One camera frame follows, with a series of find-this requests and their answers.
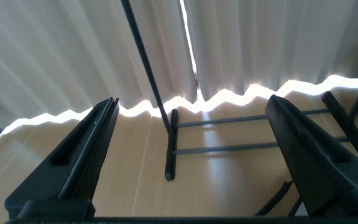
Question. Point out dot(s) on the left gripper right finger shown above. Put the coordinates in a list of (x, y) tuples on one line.
[(322, 180)]

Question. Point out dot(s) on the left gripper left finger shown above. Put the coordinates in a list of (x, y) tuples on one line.
[(42, 193)]

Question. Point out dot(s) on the black clothes rack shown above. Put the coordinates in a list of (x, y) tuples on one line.
[(171, 149)]

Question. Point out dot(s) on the beige curtain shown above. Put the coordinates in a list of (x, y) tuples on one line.
[(57, 62)]

